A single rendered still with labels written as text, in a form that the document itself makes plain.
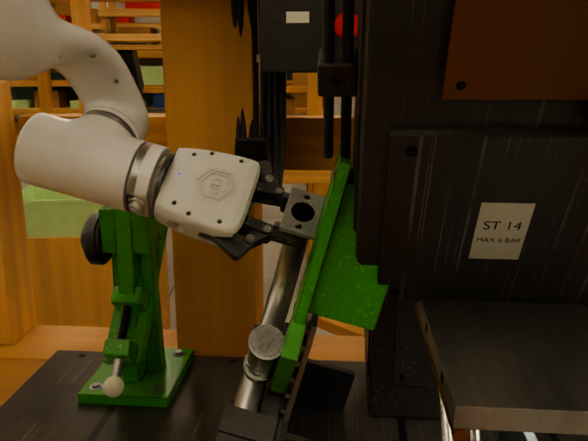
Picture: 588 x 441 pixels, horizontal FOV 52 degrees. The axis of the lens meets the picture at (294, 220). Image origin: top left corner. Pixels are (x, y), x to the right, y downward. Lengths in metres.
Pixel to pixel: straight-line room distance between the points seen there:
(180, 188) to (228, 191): 0.05
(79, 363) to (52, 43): 0.56
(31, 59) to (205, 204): 0.22
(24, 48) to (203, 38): 0.38
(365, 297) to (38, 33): 0.40
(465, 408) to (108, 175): 0.43
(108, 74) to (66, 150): 0.10
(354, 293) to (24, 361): 0.67
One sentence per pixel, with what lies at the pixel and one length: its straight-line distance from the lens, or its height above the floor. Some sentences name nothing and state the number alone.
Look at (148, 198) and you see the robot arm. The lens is 0.68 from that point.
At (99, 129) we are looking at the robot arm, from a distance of 0.72.
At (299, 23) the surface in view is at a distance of 0.83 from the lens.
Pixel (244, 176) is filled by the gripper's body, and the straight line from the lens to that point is 0.68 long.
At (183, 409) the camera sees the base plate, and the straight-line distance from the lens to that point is 0.88.
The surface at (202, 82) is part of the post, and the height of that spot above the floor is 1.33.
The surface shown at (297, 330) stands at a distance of 0.61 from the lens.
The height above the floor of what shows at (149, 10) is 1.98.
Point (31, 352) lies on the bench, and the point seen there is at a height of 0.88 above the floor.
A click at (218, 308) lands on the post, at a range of 1.03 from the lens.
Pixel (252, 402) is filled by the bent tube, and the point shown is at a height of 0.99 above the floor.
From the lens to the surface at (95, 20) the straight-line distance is 10.39.
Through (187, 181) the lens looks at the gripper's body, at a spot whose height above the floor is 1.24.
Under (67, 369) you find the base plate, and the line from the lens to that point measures 1.03.
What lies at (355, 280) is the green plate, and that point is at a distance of 0.61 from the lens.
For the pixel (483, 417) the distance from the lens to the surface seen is 0.46.
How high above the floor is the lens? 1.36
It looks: 14 degrees down
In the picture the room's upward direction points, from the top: straight up
